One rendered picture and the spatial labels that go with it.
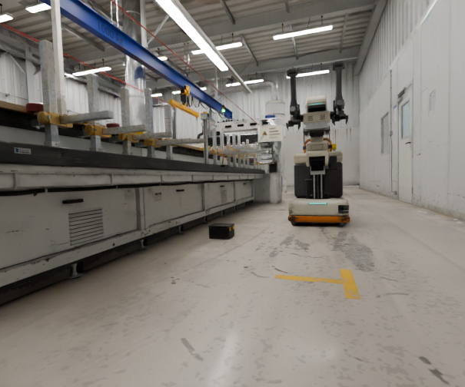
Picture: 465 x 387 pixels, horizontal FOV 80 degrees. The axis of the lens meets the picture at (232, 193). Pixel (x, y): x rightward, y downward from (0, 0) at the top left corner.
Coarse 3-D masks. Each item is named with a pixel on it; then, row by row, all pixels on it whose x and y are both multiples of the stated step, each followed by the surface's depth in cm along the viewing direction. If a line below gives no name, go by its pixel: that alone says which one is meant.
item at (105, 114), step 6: (78, 114) 120; (84, 114) 119; (90, 114) 118; (96, 114) 117; (102, 114) 116; (108, 114) 115; (36, 120) 127; (66, 120) 122; (72, 120) 121; (78, 120) 120; (84, 120) 119; (90, 120) 119; (96, 120) 119; (36, 126) 128; (42, 126) 128
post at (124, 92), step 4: (120, 88) 166; (124, 88) 165; (120, 92) 166; (124, 92) 166; (124, 96) 166; (128, 96) 169; (124, 100) 166; (128, 100) 169; (124, 104) 166; (128, 104) 169; (124, 108) 166; (128, 108) 169; (124, 112) 166; (128, 112) 168; (124, 116) 167; (128, 116) 168; (124, 120) 167; (128, 120) 168; (124, 124) 167; (128, 124) 168; (124, 144) 168; (128, 144) 168; (124, 148) 168; (128, 148) 168
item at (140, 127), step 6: (126, 126) 142; (132, 126) 141; (138, 126) 140; (144, 126) 139; (78, 132) 151; (84, 132) 151; (102, 132) 147; (108, 132) 146; (114, 132) 145; (120, 132) 144; (126, 132) 144; (132, 132) 145
